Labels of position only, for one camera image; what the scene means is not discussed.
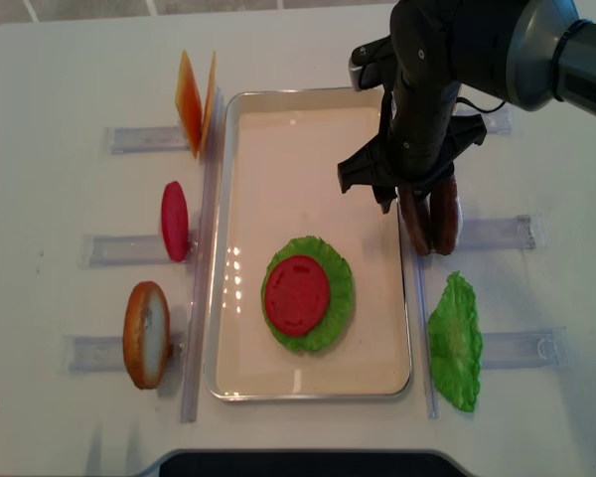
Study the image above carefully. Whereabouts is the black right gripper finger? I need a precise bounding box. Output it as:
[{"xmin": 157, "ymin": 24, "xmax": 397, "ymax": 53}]
[{"xmin": 412, "ymin": 185, "xmax": 432, "ymax": 201}]

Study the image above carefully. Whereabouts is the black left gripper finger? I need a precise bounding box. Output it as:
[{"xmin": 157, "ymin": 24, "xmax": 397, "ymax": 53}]
[{"xmin": 372, "ymin": 186, "xmax": 395, "ymax": 214}]

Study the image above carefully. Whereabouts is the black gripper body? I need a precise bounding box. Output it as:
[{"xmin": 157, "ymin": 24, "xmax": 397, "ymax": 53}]
[{"xmin": 338, "ymin": 74, "xmax": 487, "ymax": 192}]

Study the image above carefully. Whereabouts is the brown meat patty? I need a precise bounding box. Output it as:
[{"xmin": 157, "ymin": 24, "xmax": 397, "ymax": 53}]
[
  {"xmin": 429, "ymin": 176, "xmax": 462, "ymax": 255},
  {"xmin": 399, "ymin": 188, "xmax": 432, "ymax": 256}
]

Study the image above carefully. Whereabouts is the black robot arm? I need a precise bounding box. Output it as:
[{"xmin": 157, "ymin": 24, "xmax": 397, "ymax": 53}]
[{"xmin": 338, "ymin": 1, "xmax": 596, "ymax": 210}]

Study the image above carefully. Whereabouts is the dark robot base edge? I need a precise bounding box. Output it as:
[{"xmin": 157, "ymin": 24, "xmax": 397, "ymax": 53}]
[{"xmin": 156, "ymin": 450, "xmax": 467, "ymax": 476}]

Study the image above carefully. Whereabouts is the green lettuce leaf on tray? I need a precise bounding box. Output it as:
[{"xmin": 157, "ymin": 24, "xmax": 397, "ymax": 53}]
[{"xmin": 260, "ymin": 236, "xmax": 354, "ymax": 353}]

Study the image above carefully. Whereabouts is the red tomato slice on tray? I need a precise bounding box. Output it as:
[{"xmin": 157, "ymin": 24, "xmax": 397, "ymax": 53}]
[{"xmin": 263, "ymin": 255, "xmax": 330, "ymax": 337}]

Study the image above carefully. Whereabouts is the green lettuce leaf standing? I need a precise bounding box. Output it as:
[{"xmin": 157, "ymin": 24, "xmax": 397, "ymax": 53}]
[{"xmin": 427, "ymin": 271, "xmax": 484, "ymax": 412}]

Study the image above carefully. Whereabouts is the orange cheese slice right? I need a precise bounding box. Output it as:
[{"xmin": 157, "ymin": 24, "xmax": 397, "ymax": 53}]
[{"xmin": 200, "ymin": 53, "xmax": 216, "ymax": 157}]

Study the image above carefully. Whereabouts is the orange cheese slice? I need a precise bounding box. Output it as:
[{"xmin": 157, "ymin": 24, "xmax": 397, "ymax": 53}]
[
  {"xmin": 200, "ymin": 53, "xmax": 216, "ymax": 157},
  {"xmin": 175, "ymin": 50, "xmax": 203, "ymax": 158}
]

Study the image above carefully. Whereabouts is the red tomato slice standing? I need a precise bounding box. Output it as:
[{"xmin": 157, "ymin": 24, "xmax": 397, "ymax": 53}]
[{"xmin": 161, "ymin": 181, "xmax": 190, "ymax": 262}]

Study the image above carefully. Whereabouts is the orange cheese slice left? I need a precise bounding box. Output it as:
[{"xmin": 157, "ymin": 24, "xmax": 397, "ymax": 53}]
[{"xmin": 175, "ymin": 50, "xmax": 203, "ymax": 158}]

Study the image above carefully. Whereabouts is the white rectangular tray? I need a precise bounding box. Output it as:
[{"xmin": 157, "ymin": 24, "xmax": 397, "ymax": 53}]
[{"xmin": 205, "ymin": 88, "xmax": 412, "ymax": 401}]

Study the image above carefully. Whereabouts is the clear acrylic rack right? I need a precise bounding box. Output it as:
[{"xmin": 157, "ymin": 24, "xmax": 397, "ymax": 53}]
[{"xmin": 400, "ymin": 214, "xmax": 569, "ymax": 419}]

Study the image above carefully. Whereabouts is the clear acrylic rack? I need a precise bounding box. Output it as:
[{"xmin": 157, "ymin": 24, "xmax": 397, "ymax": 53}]
[
  {"xmin": 400, "ymin": 214, "xmax": 569, "ymax": 419},
  {"xmin": 65, "ymin": 88, "xmax": 225, "ymax": 422}
]

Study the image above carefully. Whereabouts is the clear acrylic rack left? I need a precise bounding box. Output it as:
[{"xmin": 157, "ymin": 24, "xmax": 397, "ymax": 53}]
[{"xmin": 65, "ymin": 88, "xmax": 225, "ymax": 422}]

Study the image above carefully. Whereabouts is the bun slice standing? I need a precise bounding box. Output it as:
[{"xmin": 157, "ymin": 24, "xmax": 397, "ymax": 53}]
[{"xmin": 122, "ymin": 281, "xmax": 170, "ymax": 390}]

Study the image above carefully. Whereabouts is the black camera cable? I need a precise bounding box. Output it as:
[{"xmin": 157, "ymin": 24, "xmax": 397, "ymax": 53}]
[{"xmin": 454, "ymin": 19, "xmax": 593, "ymax": 114}]

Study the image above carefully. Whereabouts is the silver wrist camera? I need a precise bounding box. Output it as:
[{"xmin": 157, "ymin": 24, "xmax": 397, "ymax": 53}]
[{"xmin": 348, "ymin": 38, "xmax": 398, "ymax": 92}]

